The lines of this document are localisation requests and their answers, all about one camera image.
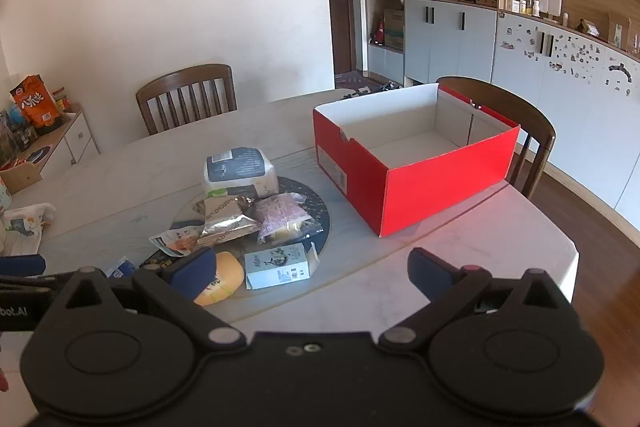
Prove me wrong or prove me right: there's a blue snack packet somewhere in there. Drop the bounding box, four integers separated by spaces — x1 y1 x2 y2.
105 257 137 280

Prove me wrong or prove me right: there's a brown cardboard box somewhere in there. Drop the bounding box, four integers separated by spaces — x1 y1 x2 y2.
382 9 406 50

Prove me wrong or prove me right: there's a silver snack packet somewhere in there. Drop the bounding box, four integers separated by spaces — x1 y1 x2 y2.
195 194 263 244

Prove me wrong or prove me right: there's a black snack packet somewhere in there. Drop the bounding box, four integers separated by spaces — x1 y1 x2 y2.
140 252 176 270

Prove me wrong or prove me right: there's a yellow round packet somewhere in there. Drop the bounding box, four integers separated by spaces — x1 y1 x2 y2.
194 251 246 307

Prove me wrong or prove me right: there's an open flat cardboard box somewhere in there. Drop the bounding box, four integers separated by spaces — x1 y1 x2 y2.
0 162 43 194

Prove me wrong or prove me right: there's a white cloth at table edge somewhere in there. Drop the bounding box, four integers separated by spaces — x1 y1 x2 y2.
2 203 57 238

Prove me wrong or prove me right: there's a white blue tissue pack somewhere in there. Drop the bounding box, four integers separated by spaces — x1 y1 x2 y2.
202 147 279 200

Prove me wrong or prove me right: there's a patterned floor rug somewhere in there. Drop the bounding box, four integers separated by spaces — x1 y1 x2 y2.
335 71 383 92

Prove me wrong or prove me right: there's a low white side cabinet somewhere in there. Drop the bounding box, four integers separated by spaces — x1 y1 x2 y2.
0 104 101 195

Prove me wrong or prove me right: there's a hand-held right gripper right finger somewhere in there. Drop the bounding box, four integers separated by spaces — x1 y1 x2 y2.
379 248 571 350

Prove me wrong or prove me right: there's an orange snack bag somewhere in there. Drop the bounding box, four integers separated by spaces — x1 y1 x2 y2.
10 74 62 135

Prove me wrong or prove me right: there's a cluster of small cabinet stickers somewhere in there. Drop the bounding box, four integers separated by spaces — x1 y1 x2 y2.
500 23 633 96

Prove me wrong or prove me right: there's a red cardboard box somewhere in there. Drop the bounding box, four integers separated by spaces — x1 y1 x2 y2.
313 83 522 239

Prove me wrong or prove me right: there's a white marble desktop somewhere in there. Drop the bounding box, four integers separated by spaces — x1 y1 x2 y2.
0 88 581 427

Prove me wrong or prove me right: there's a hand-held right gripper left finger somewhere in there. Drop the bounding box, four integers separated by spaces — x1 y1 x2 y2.
47 248 246 350

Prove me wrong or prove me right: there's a wooden curved-back chair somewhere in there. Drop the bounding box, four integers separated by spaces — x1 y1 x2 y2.
436 76 557 200

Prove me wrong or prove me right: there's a white orange snack packet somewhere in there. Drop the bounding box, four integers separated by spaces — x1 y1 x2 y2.
149 227 206 257

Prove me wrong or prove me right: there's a wooden slat-back chair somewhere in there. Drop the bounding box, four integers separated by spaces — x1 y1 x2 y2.
136 64 238 136

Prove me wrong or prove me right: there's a pink snack packet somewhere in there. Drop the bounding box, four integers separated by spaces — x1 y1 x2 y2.
254 193 313 244

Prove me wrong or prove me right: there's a small white printed carton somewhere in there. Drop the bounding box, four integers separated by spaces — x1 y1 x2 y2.
244 243 321 290

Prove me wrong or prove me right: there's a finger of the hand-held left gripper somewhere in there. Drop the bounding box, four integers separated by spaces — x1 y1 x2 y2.
0 255 73 290

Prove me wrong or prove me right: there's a white and wood wall cabinet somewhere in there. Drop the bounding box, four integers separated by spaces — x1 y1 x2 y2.
357 0 640 228

